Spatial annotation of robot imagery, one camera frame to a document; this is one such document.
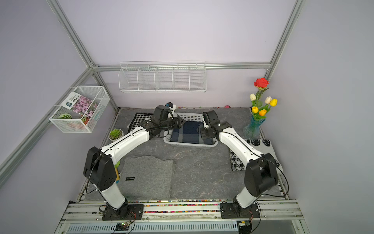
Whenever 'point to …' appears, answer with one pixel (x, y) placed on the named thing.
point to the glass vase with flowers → (260, 106)
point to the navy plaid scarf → (190, 133)
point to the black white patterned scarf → (237, 164)
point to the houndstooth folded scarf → (138, 118)
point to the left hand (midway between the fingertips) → (182, 121)
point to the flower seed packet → (80, 104)
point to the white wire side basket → (67, 121)
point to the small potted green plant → (115, 134)
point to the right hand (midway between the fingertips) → (205, 131)
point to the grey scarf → (145, 177)
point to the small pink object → (227, 107)
